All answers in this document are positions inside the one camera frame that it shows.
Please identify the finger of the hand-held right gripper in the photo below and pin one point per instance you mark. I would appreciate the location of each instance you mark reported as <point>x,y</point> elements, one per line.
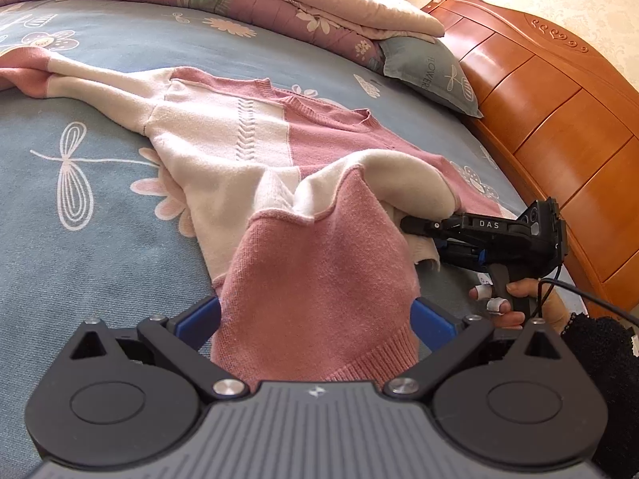
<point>459,253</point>
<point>429,224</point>

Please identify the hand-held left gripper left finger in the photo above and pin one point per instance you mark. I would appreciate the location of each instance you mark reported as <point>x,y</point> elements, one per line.
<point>197,320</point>

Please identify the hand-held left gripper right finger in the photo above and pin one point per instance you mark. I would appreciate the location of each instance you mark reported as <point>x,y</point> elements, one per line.
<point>429,324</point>

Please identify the pink and white knit sweater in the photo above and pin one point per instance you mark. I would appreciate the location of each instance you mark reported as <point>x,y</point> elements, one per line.
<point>319,269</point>

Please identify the person's right forearm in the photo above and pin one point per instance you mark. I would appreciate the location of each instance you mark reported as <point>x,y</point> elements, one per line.
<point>609,369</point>

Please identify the person's right hand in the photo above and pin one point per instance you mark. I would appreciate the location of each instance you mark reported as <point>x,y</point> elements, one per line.
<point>551,307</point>

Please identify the wooden headboard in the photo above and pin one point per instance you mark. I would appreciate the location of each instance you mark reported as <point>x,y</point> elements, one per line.
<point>549,110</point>

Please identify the grey-green flower print pillow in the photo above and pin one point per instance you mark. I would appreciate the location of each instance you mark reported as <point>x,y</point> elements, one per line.
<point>424,70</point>

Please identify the bed with blue floral sheet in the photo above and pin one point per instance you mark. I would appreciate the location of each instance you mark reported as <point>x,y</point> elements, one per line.
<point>125,60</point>

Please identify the folded pink floral quilt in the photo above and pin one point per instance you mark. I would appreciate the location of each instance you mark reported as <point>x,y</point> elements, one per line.
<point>249,10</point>

